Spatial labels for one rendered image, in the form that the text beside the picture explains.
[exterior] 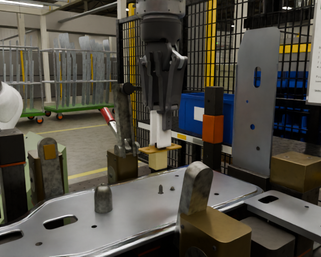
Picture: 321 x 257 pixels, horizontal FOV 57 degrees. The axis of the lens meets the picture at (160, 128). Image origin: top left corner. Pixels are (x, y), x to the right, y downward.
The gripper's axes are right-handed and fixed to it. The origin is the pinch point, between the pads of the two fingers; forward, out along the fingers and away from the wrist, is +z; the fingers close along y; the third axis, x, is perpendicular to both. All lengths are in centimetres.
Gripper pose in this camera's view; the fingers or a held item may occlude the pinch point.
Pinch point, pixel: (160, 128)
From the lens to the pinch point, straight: 58.1
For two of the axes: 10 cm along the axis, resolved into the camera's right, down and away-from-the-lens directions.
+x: 8.2, -1.1, 5.6
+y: 5.8, 1.6, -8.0
